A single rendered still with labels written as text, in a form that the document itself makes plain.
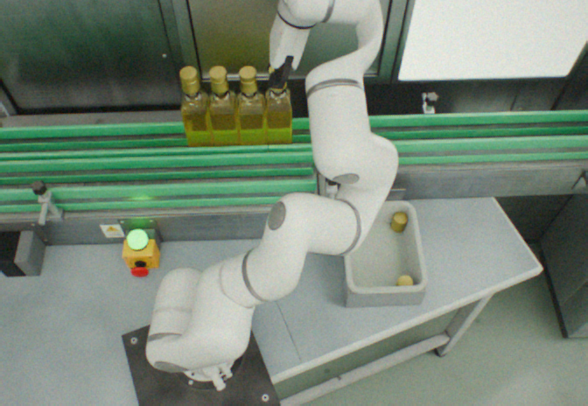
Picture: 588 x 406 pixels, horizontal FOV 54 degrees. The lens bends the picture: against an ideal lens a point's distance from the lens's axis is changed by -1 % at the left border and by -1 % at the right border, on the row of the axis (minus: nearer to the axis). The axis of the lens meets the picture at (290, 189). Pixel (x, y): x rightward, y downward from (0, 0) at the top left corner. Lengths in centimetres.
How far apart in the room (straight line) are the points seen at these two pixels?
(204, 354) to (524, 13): 93
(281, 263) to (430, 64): 72
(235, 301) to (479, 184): 77
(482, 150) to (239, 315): 74
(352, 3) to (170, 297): 55
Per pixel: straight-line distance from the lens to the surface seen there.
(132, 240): 133
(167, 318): 98
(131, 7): 129
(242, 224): 134
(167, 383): 128
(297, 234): 78
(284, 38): 104
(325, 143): 80
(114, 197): 130
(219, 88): 118
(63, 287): 145
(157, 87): 145
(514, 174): 147
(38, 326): 143
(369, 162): 81
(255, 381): 125
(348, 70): 84
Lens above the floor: 199
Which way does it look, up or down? 57 degrees down
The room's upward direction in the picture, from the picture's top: straight up
